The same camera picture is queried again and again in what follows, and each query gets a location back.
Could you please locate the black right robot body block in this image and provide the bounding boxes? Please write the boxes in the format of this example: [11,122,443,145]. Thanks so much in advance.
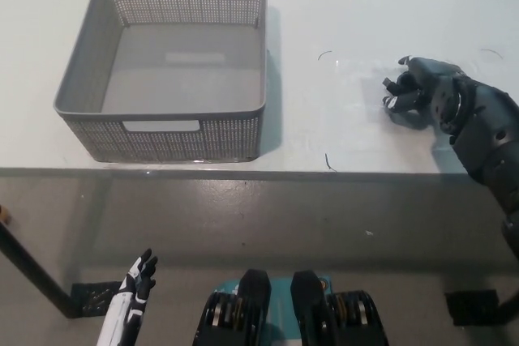
[290,270,386,346]

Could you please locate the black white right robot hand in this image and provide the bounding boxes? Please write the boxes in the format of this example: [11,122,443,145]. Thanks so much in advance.
[381,55,467,121]

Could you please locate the black floor plate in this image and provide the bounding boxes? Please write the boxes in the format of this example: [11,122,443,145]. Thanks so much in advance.
[71,280,122,318]
[444,288,502,327]

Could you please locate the black robot body block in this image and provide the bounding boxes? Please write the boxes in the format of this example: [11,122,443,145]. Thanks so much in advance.
[194,268,272,346]
[290,270,386,346]

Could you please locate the grey perforated plastic basket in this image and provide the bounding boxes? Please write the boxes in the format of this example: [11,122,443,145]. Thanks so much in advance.
[52,0,268,164]

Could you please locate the black left robot body block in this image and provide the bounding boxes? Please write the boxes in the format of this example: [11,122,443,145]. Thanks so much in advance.
[194,268,272,346]

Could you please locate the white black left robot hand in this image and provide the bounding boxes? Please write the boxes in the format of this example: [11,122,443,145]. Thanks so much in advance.
[96,247,159,346]

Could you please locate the black metal table leg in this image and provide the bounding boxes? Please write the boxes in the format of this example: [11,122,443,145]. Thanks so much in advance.
[498,287,519,313]
[0,222,82,318]

